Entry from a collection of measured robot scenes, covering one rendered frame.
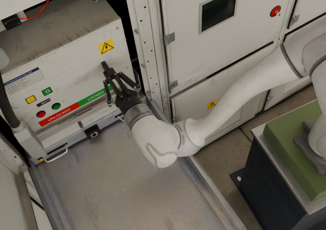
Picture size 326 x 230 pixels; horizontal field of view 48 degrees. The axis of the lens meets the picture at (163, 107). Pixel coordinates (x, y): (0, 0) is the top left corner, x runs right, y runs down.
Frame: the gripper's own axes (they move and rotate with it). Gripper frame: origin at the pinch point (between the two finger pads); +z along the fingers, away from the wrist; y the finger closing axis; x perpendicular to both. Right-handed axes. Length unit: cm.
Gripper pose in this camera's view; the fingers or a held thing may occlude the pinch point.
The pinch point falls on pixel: (107, 70)
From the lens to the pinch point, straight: 131.4
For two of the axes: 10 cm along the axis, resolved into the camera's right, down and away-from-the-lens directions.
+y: 8.5, -4.7, 2.2
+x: -0.7, -5.3, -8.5
